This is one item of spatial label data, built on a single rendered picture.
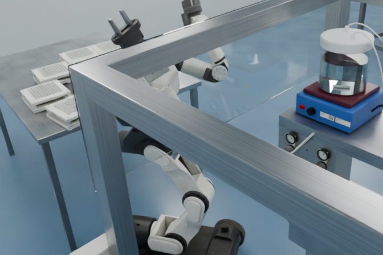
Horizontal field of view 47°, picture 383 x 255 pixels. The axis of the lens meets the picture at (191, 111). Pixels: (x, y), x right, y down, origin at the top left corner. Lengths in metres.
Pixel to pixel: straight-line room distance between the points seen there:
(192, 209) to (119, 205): 1.16
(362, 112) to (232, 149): 0.83
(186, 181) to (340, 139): 1.05
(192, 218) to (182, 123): 1.64
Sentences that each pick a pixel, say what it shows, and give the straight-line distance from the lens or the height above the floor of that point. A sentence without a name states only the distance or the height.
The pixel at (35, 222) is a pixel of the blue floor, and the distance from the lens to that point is 3.36.
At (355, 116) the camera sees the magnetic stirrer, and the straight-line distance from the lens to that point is 1.38.
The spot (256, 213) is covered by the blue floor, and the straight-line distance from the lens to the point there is 3.12.
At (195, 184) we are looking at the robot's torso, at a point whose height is 0.71.
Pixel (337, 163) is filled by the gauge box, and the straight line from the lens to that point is 1.43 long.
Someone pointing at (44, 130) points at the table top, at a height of 0.87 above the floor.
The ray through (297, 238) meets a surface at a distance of 1.77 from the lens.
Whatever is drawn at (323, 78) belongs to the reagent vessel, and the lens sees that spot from 1.41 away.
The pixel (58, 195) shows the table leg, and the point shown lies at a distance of 2.76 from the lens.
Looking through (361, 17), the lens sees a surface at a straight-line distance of 5.64.
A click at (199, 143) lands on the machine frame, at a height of 1.72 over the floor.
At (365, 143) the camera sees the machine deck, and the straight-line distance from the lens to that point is 1.36.
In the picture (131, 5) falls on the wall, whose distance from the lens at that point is 6.27.
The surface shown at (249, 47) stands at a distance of 1.35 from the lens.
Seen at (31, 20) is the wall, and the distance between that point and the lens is 5.99.
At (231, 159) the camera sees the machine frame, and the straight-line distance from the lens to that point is 0.62.
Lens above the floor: 2.08
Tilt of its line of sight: 29 degrees down
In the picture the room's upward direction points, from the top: 4 degrees counter-clockwise
